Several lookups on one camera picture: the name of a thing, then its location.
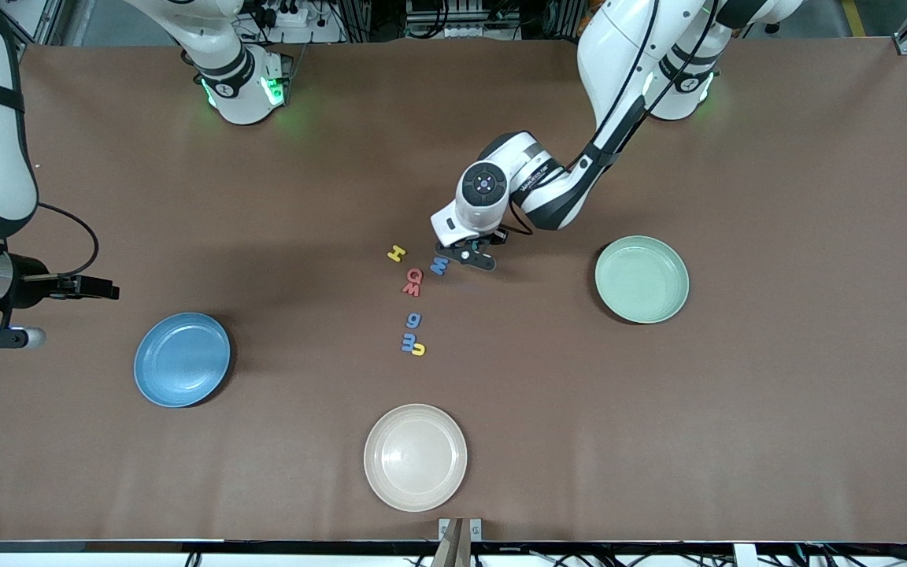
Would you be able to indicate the grey metal clamp bracket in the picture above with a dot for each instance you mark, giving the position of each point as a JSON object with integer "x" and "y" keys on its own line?
{"x": 460, "y": 531}

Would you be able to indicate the blue lowercase letter g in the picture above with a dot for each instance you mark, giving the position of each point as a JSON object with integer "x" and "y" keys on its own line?
{"x": 410, "y": 319}

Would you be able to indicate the green plate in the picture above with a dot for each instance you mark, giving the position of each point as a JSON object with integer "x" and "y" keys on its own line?
{"x": 642, "y": 279}

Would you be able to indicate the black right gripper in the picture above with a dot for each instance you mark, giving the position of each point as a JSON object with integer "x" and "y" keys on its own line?
{"x": 28, "y": 287}

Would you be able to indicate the brown table cover mat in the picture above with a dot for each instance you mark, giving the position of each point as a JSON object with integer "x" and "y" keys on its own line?
{"x": 264, "y": 433}

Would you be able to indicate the blue capital letter M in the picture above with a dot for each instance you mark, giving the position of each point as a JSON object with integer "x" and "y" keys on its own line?
{"x": 439, "y": 268}

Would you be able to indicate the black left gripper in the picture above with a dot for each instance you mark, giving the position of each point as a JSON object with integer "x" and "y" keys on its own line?
{"x": 498, "y": 235}

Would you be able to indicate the blue plate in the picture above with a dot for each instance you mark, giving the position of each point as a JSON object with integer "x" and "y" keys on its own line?
{"x": 182, "y": 360}

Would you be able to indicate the white power strip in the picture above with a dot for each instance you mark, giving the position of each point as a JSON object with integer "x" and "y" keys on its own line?
{"x": 461, "y": 27}
{"x": 296, "y": 16}

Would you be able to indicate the blue lowercase letter m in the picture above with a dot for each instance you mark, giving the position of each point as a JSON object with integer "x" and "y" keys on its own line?
{"x": 409, "y": 344}

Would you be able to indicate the beige plate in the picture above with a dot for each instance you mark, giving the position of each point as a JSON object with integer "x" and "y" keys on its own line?
{"x": 416, "y": 457}

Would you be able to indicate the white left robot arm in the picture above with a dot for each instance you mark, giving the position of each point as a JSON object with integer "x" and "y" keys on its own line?
{"x": 619, "y": 63}

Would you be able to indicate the yellow capital letter H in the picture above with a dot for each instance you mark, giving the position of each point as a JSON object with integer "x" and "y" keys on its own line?
{"x": 396, "y": 253}

